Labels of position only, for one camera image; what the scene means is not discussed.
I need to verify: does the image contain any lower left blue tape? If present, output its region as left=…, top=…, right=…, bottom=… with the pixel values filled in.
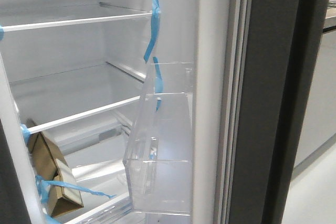
left=35, top=175, right=116, bottom=216

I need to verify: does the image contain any blue tape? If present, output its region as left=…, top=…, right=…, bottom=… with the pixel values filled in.
left=152, top=56, right=164, bottom=112
left=20, top=124, right=31, bottom=144
left=0, top=25, right=5, bottom=41
left=35, top=175, right=116, bottom=216
left=143, top=0, right=161, bottom=63

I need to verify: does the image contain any middle glass fridge shelf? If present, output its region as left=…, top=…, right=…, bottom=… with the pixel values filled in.
left=10, top=63, right=143, bottom=133

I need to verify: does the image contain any left grey fridge door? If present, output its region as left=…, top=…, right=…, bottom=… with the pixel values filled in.
left=1, top=127, right=31, bottom=224

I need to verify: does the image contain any upper right blue tape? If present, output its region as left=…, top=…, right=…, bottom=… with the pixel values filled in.
left=143, top=0, right=161, bottom=63

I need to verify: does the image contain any grey kitchen counter cabinet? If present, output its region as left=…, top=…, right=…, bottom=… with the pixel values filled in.
left=291, top=5, right=336, bottom=175

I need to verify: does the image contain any upper left blue tape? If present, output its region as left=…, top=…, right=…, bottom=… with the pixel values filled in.
left=0, top=25, right=5, bottom=41

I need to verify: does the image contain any clear crisper drawer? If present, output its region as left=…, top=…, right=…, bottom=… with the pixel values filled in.
left=66, top=193, right=145, bottom=223

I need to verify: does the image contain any brown cardboard box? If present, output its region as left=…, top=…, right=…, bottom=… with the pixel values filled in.
left=28, top=132, right=84, bottom=217

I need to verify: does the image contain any dark grey fridge door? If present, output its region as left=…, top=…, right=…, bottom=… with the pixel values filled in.
left=192, top=0, right=329, bottom=223

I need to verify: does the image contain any upper glass fridge shelf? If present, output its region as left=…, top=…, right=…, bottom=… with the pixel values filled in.
left=1, top=3, right=152, bottom=33

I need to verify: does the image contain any lower right blue tape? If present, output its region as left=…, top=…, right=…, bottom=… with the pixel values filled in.
left=152, top=56, right=164, bottom=112

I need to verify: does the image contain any clear plastic door bin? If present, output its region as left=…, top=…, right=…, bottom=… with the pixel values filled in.
left=123, top=62, right=194, bottom=216

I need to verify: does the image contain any middle left blue tape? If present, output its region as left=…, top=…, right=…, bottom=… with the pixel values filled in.
left=20, top=124, right=31, bottom=144

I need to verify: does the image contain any glass fridge shelf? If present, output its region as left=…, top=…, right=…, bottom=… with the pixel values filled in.
left=1, top=3, right=152, bottom=33
left=10, top=63, right=143, bottom=133

